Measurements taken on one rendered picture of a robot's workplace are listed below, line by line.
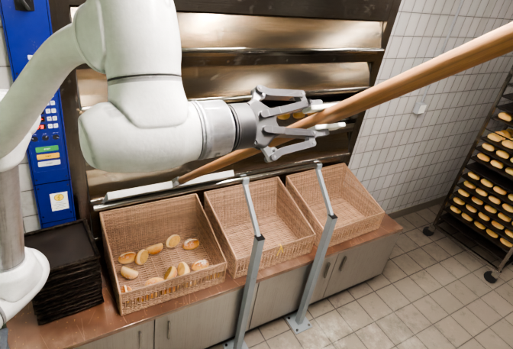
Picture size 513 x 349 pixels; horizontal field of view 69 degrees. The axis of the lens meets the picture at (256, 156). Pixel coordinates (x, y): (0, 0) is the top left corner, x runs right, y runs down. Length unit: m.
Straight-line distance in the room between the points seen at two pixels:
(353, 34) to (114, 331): 2.05
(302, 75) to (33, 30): 1.39
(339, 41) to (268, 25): 0.50
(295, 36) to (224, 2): 0.47
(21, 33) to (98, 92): 0.37
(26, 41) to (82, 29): 1.17
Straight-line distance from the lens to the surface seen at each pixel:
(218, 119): 0.55
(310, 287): 2.52
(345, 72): 2.53
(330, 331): 2.86
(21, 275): 1.37
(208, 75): 2.00
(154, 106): 0.51
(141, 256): 2.20
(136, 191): 1.59
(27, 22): 1.71
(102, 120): 0.51
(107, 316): 2.06
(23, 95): 0.70
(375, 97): 0.61
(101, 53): 0.54
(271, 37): 2.08
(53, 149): 1.92
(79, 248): 1.93
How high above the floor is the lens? 2.23
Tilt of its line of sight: 30 degrees down
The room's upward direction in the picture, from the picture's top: 10 degrees clockwise
